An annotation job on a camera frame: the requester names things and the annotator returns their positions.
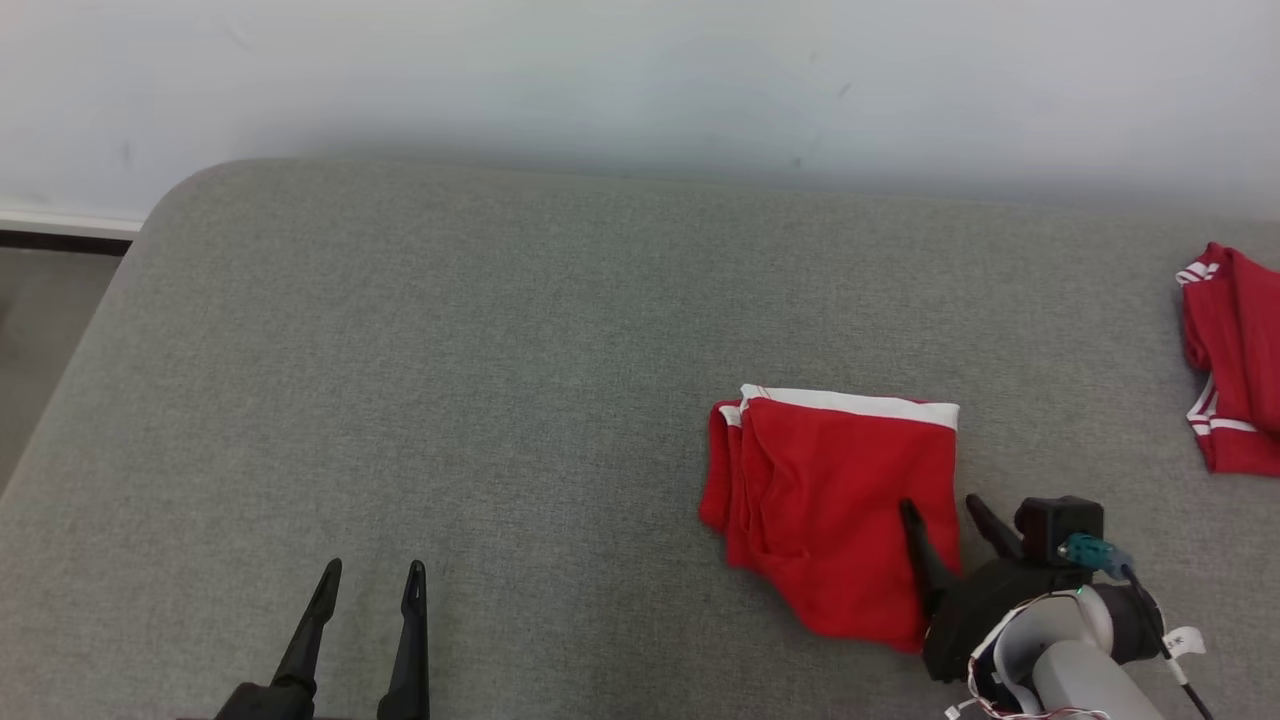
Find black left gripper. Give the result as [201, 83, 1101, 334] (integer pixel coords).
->
[215, 558, 429, 720]

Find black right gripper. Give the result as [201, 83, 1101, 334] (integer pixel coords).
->
[898, 493, 1091, 686]

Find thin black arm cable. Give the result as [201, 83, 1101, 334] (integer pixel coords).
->
[1118, 565, 1216, 720]

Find red basketball jersey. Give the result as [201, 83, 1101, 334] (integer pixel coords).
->
[1177, 242, 1280, 476]

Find teal cable connector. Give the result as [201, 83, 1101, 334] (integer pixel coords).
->
[1058, 533, 1136, 582]

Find red white wire bundle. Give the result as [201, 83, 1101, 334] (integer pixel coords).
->
[945, 650, 1111, 720]

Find white wall baseboard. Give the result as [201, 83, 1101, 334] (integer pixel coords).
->
[0, 208, 144, 257]

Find red shorts with white stripe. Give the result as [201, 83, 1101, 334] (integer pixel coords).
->
[698, 385, 961, 653]

